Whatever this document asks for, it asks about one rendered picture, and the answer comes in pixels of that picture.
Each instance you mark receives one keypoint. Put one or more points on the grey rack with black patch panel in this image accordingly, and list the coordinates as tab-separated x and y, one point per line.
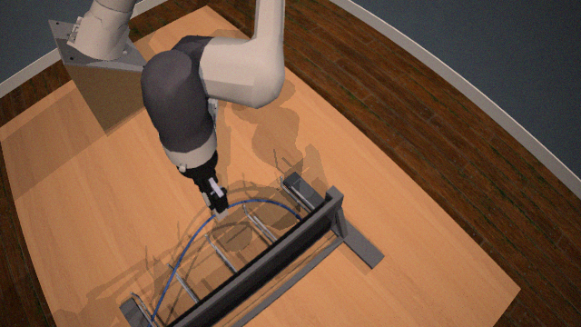
261	270

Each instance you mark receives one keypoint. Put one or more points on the thin blue cable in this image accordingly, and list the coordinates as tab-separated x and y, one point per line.
189	243

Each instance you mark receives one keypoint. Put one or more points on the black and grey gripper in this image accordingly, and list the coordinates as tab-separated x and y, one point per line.
205	177

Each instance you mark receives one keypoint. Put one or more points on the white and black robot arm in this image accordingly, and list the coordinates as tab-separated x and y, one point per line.
240	71

